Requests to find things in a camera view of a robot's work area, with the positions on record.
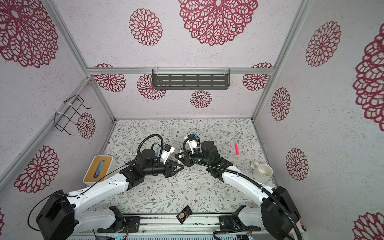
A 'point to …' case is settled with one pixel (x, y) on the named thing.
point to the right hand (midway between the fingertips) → (175, 154)
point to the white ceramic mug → (262, 172)
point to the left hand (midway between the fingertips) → (182, 168)
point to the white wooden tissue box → (102, 167)
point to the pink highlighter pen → (237, 149)
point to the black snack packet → (184, 214)
